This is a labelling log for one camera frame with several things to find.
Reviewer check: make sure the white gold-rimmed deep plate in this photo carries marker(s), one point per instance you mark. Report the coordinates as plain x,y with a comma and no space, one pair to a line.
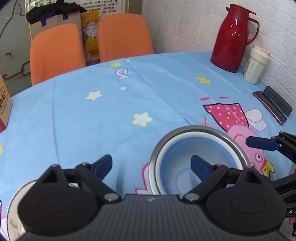
13,223

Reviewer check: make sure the blue cartoon tablecloth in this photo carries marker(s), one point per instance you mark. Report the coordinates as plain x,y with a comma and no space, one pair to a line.
123,108

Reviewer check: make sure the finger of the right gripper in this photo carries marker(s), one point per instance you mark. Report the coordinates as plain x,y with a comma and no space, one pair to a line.
268,144

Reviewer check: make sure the cream tumbler cup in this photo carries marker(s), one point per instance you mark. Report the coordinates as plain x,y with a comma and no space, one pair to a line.
257,63

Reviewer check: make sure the brown paper bag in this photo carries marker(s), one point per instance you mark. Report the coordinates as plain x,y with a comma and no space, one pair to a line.
57,22

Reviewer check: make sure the red thermos jug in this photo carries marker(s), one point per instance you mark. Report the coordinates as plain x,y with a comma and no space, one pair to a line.
232,38

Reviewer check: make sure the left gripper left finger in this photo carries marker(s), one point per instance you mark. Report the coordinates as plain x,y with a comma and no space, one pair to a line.
92,175

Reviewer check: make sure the stainless steel bowl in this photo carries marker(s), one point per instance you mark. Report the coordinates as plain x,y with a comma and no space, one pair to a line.
169,168

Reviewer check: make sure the red cracker box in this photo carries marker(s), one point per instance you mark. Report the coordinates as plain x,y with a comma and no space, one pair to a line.
6,104

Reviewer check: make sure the right orange chair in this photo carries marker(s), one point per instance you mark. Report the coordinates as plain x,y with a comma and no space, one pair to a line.
122,36

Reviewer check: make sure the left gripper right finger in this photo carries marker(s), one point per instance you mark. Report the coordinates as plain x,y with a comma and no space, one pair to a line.
212,178

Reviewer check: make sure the poster with chinese text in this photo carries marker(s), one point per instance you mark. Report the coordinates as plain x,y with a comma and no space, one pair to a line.
105,7

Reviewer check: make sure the left orange chair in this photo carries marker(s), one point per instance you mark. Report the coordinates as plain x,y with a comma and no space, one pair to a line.
56,51

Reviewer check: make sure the blue translucent bowl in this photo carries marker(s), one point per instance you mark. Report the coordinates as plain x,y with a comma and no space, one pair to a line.
185,162

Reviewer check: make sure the smartphone in pink case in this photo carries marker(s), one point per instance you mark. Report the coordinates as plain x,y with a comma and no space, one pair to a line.
271,107

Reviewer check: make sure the black phone stand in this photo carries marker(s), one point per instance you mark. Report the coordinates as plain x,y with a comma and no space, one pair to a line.
285,108

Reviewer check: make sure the orange chair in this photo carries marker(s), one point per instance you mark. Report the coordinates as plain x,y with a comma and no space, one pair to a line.
56,51
122,36

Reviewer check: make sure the yellow snack bag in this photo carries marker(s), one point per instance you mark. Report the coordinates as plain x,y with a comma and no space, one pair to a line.
89,25

